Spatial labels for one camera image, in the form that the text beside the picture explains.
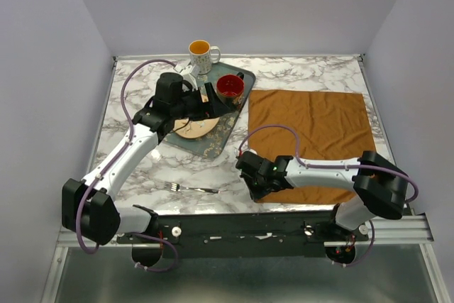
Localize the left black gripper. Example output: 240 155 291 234
172 82 231 121

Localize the silver fork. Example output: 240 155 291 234
164 182 219 194

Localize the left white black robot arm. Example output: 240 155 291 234
62 72 233 253

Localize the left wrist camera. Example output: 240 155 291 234
174 64 199 89

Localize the red black mug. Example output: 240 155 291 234
216 72 245 110

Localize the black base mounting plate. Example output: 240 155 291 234
116 210 370 260

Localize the brown cloth napkin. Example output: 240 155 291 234
247 89 377 206

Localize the white mug yellow inside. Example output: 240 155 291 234
189 40 221 75

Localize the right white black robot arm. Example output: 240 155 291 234
236 151 410 241

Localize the aluminium frame rail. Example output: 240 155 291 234
57 215 434 248

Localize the green floral tray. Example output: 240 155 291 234
165 62 256 159

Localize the peach floral plate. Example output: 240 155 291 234
173 118 220 139

